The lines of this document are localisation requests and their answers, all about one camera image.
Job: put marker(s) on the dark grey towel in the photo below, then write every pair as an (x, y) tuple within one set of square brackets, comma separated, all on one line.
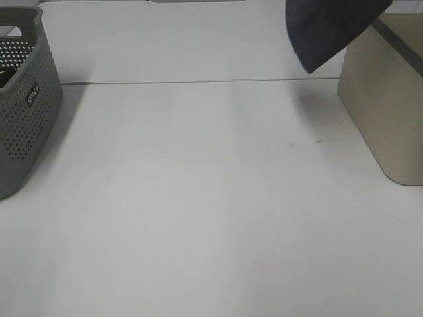
[(318, 30)]

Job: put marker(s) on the beige plastic storage bin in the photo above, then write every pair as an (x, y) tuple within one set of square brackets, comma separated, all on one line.
[(381, 88)]

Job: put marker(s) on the grey perforated plastic basket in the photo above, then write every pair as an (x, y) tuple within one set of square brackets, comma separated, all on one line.
[(31, 95)]

